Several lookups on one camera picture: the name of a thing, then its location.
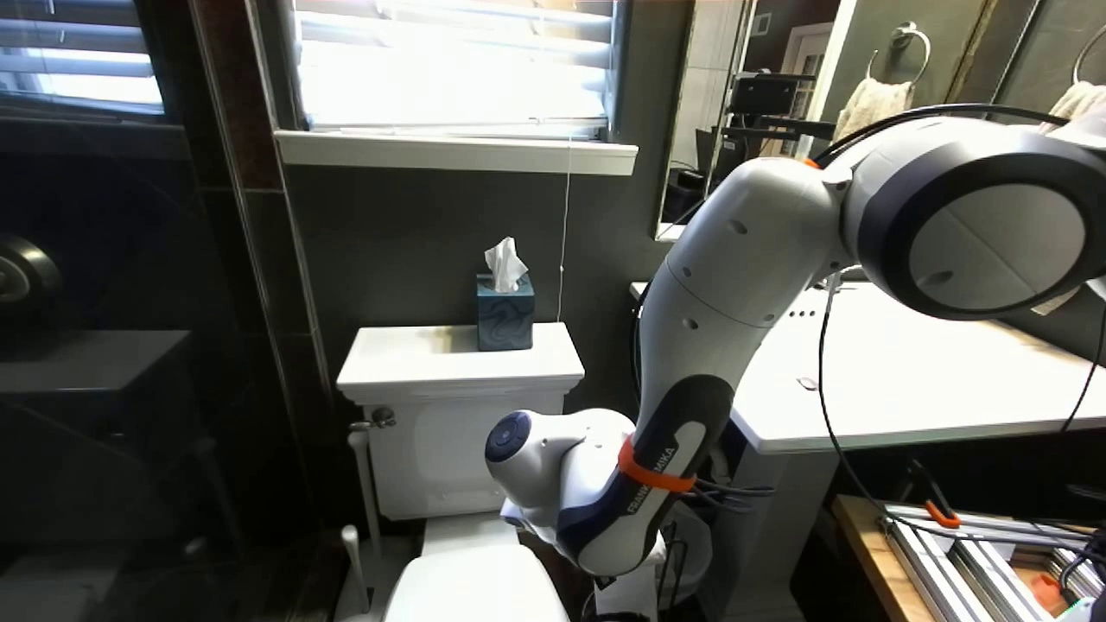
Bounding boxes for blue tissue box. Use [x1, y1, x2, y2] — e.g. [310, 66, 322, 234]
[474, 234, 540, 351]

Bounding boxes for white window sill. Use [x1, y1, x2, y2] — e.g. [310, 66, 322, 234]
[272, 129, 643, 179]

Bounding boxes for white toilet tank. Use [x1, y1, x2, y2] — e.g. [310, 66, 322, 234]
[335, 321, 589, 524]

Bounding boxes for white window blinds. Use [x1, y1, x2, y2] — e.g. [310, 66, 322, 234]
[0, 0, 168, 121]
[288, 0, 632, 144]

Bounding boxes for white water supply line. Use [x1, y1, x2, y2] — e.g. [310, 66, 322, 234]
[345, 422, 386, 614]

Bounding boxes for trash can with plastic bag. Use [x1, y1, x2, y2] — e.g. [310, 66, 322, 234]
[659, 505, 720, 614]

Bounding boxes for wooden box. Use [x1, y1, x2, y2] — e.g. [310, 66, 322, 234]
[825, 491, 943, 622]

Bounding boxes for orange clamp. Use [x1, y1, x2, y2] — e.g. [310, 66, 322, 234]
[915, 491, 967, 533]

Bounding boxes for black round knob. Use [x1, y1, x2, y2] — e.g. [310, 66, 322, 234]
[0, 232, 62, 339]

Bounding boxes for small red object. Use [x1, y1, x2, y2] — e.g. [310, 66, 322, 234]
[1014, 555, 1081, 620]

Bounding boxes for beige hanging towel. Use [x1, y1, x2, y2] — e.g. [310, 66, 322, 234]
[1045, 76, 1106, 129]

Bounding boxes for thin blind cord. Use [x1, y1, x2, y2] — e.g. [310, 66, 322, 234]
[555, 171, 577, 331]

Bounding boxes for wide orange strap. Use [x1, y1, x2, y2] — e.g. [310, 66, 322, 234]
[614, 438, 702, 501]

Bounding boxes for wall mirror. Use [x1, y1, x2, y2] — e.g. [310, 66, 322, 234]
[655, 0, 1039, 244]

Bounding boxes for white toilet brush handle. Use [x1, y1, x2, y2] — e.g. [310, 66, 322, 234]
[335, 523, 370, 620]

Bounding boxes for white pedestal sink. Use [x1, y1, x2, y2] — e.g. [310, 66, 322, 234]
[628, 275, 1106, 622]

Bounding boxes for aluminium frame rails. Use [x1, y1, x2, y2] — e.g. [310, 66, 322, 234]
[882, 499, 1106, 622]

